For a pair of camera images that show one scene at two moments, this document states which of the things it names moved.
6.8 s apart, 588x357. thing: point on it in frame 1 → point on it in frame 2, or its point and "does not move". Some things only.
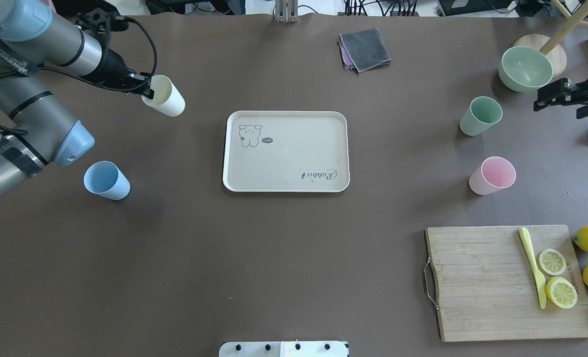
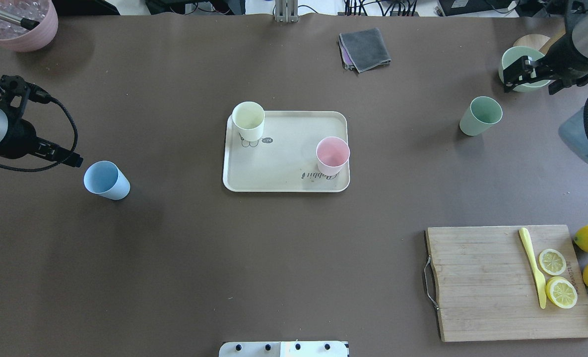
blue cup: (104, 178) does not move
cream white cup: (168, 99) → (249, 117)
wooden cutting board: (488, 289) does not move
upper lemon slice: (552, 262) does not move
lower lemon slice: (561, 292) does not move
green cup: (483, 113) does not move
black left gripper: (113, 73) → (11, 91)
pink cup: (494, 173) → (332, 153)
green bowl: (524, 69) does not move
